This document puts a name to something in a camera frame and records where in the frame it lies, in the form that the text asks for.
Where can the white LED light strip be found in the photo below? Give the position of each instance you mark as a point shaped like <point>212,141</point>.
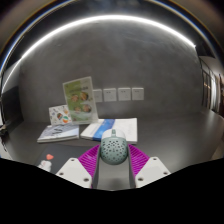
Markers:
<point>110,17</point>

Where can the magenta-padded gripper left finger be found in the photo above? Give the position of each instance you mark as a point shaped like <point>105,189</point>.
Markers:
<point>75,171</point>

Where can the thin grey booklet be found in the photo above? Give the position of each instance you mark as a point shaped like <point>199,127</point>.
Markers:
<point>58,132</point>

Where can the white wall socket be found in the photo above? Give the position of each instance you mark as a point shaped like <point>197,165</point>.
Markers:
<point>98,95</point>
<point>138,93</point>
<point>110,95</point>
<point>124,94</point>

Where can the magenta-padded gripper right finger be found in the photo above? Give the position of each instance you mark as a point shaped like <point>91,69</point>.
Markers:
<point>151,171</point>

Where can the small white colourful card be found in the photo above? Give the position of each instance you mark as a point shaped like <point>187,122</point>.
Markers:
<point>60,115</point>

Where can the green leaflet with food photos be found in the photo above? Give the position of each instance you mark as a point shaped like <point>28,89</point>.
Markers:
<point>80,100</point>

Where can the pale green perforated computer mouse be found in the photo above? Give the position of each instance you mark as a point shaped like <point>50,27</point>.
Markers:
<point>113,148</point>

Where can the black mouse pad with figure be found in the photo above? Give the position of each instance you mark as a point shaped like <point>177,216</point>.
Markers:
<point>65,153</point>

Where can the dark framed glass door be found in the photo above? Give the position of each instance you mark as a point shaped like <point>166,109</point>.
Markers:
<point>211,86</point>

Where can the white book with blue stripe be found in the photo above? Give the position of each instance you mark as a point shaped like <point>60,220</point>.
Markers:
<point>129,128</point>

